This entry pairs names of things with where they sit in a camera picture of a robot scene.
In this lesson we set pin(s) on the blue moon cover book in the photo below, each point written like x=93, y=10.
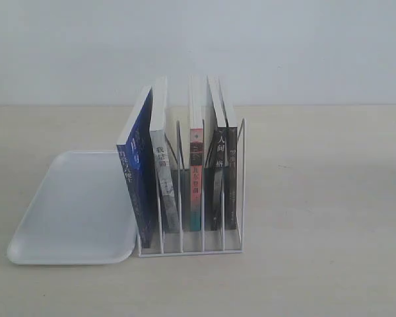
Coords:
x=135, y=152

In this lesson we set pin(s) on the dark brown book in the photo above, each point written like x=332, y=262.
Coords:
x=230, y=183

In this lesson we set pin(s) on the red teal spine book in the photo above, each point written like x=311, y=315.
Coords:
x=196, y=144

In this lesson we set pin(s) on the black book white characters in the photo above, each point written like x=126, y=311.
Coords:
x=218, y=151

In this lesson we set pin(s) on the grey white spine book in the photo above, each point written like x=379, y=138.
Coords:
x=168, y=205

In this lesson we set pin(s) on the white plastic tray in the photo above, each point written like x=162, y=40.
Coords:
x=81, y=214

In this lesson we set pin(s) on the white wire book rack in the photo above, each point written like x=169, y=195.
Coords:
x=204, y=242

